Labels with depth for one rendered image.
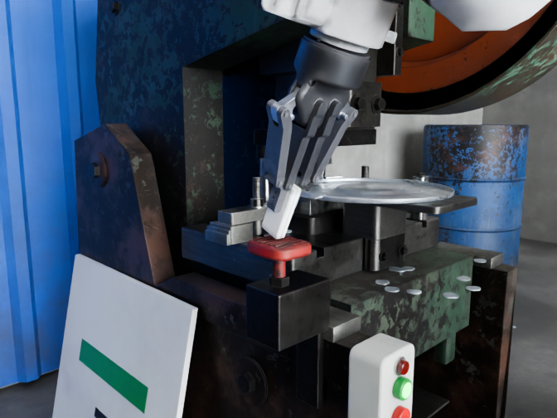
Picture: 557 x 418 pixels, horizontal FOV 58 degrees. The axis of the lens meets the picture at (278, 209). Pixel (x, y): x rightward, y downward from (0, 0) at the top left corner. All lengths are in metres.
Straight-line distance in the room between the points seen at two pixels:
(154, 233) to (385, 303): 0.48
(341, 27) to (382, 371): 0.39
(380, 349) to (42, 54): 1.54
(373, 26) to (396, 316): 0.50
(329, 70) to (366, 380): 0.37
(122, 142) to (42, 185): 0.85
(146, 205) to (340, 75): 0.61
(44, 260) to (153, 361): 1.01
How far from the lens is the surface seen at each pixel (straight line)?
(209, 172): 1.04
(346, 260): 0.87
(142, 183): 1.05
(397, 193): 0.89
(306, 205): 0.93
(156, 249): 1.04
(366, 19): 0.51
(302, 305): 0.63
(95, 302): 1.22
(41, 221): 1.91
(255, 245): 0.61
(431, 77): 1.25
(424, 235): 1.08
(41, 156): 1.89
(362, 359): 0.65
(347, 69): 0.52
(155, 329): 1.00
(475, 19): 0.45
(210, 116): 1.04
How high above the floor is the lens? 0.91
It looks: 10 degrees down
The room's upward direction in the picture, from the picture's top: straight up
